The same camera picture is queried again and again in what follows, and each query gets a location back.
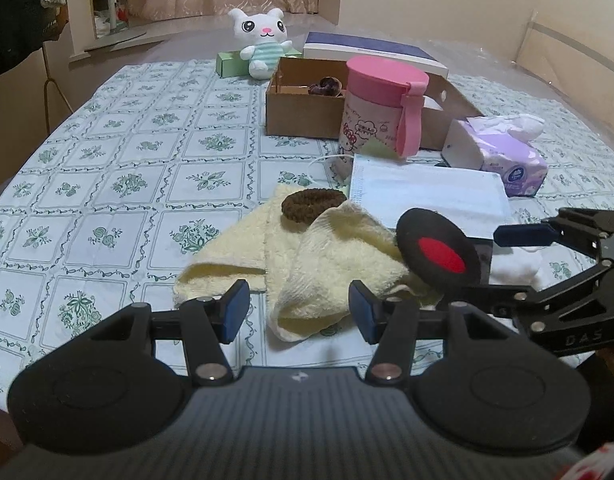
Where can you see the white soft cloth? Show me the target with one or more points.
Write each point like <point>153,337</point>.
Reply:
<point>517,267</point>

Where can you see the pale yellow towel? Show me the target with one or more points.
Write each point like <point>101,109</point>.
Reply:
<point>327,260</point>

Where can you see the white plush toy striped shirt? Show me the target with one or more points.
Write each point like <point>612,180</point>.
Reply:
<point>259,30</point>

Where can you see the purple tissue pack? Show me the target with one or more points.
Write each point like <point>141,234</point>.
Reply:
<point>507,165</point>

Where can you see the blue and white flat box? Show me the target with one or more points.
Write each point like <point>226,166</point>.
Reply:
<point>367,47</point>

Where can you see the light green box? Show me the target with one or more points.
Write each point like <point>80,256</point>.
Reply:
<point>232,62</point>

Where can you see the dark purple hair scrunchie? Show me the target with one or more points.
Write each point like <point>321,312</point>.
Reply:
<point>324,86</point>

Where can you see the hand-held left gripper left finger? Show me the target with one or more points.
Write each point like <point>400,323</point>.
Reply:
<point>235,310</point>

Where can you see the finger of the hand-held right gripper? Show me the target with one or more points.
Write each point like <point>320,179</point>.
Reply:
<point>492,294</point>
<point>524,235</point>

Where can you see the black round red-centred pad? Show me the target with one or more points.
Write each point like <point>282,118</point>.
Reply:
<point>422,230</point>

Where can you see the pink lidded cup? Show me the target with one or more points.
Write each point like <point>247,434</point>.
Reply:
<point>372,110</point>

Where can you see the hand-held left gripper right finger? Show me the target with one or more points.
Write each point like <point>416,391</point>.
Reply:
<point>362,312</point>

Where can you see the black coat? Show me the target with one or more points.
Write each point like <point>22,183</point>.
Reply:
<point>12,10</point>

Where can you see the red white patterned clothing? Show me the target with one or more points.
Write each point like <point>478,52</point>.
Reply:
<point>592,465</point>

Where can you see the metal clothes rack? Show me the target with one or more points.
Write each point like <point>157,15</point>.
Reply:
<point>48,90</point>

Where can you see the brown cardboard box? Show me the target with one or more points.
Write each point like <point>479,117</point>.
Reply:
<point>297,115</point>

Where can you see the brown hair scrunchie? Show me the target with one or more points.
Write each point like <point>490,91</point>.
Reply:
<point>292,205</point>

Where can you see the light green cloth piece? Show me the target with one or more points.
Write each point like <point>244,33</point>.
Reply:
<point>374,151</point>

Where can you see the brown jacket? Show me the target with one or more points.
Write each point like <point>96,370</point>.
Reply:
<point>57,22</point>

